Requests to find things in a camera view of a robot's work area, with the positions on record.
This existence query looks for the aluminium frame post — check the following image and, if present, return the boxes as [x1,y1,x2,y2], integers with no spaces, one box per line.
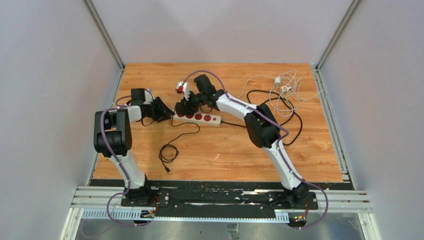
[82,0,125,72]
[315,0,362,72]

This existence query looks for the thin black adapter cable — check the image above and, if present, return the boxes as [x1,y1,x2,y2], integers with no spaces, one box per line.
[158,109,201,175]

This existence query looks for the left aluminium frame post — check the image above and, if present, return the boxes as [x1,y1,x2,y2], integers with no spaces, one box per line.
[82,0,125,72]

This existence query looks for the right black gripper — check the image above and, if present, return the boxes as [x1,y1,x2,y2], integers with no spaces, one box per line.
[181,90,207,116]

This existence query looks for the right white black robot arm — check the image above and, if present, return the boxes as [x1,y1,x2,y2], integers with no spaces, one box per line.
[175,74,310,209]

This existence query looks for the white red power strip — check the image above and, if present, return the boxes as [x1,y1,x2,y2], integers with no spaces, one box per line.
[173,113,222,127]

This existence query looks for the white round charger plug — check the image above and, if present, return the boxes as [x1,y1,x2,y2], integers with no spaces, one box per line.
[273,76,282,86]

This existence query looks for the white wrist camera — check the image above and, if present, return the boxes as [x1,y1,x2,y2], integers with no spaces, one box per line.
[143,88,155,105]
[175,81,190,101]

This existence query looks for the black power strip cord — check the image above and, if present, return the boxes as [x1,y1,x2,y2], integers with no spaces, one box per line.
[220,89,304,147]

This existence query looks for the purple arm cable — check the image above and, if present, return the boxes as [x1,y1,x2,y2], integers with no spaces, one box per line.
[99,95,157,228]
[182,69,329,231]

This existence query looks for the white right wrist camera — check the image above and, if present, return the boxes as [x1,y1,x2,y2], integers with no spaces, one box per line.
[175,81,190,101]

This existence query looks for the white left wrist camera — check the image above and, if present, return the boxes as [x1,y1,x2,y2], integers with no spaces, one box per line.
[143,88,155,105]

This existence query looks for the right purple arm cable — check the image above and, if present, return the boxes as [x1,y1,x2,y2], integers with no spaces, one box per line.
[182,69,329,231]

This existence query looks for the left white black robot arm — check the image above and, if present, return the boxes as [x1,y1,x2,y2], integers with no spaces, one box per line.
[93,88,175,207]

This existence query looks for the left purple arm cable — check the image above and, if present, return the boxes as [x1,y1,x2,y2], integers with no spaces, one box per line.
[99,95,157,228]

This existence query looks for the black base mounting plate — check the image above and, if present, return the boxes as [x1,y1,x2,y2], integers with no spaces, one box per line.
[89,179,354,221]

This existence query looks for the right aluminium frame post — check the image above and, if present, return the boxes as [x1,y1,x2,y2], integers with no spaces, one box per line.
[315,0,362,72]

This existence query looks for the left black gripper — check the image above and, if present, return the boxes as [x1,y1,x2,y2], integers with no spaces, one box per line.
[143,97,175,123]

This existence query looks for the white round charger cable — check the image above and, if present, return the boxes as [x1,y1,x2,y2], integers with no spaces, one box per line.
[268,69,299,118]

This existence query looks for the white square charger cable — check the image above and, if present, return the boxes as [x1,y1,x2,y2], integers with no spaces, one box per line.
[237,74,324,102]

